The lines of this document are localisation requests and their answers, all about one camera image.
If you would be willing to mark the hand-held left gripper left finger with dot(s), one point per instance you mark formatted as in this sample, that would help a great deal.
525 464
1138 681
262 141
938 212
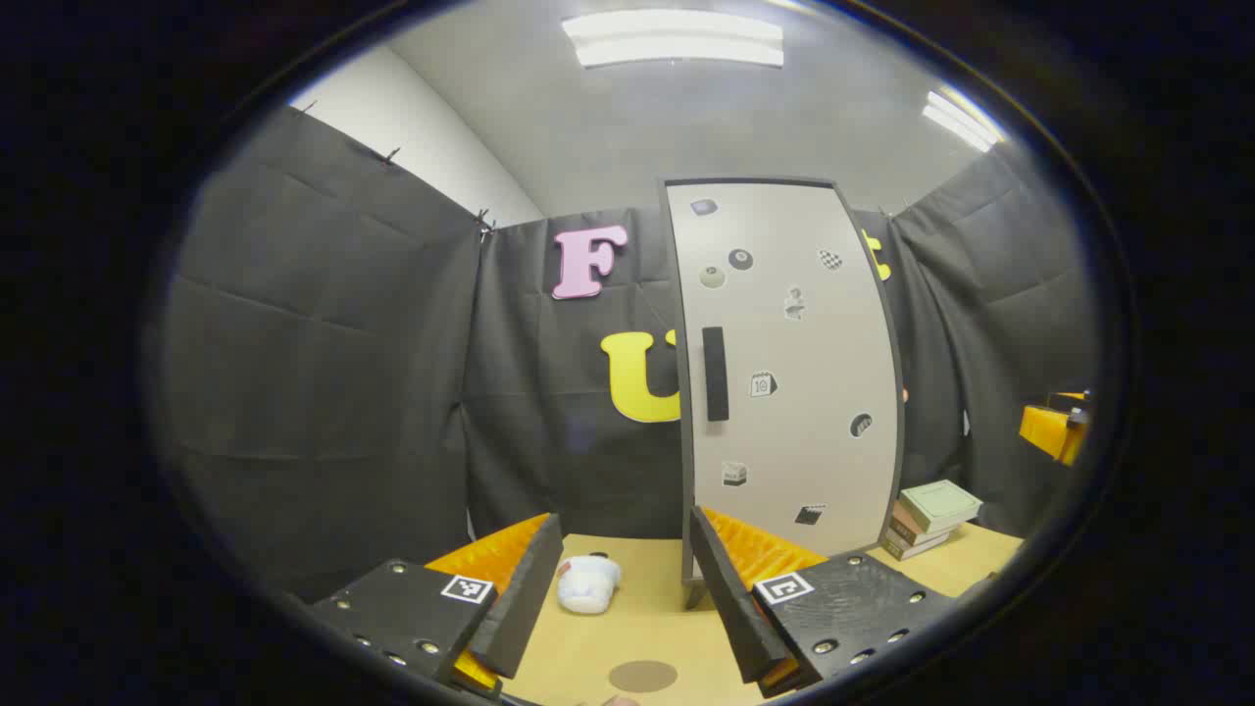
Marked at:
529 598

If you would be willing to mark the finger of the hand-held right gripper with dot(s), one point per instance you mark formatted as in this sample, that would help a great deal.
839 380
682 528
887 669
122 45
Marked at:
1049 433

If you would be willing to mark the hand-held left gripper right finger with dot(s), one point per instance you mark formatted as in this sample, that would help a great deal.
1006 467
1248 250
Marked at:
730 608

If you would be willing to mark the round brown coaster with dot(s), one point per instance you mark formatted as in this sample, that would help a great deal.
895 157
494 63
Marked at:
643 677

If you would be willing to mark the grey cabinet door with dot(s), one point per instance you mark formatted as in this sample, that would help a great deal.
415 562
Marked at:
804 373

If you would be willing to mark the white crumpled object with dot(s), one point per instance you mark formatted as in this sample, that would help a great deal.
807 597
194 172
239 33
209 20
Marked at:
586 584

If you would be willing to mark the brown cover book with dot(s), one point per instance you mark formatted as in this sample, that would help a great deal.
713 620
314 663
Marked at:
907 529

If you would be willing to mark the grey cover book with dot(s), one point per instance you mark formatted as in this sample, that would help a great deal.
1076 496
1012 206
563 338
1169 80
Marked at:
907 549

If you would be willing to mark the black backdrop cloth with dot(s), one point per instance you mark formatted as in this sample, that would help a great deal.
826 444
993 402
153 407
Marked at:
324 392

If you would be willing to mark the narrow ceiling light panel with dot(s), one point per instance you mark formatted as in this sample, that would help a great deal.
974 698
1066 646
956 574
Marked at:
961 120

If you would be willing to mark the large ceiling light panel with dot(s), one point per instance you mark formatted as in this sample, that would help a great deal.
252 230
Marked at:
675 39

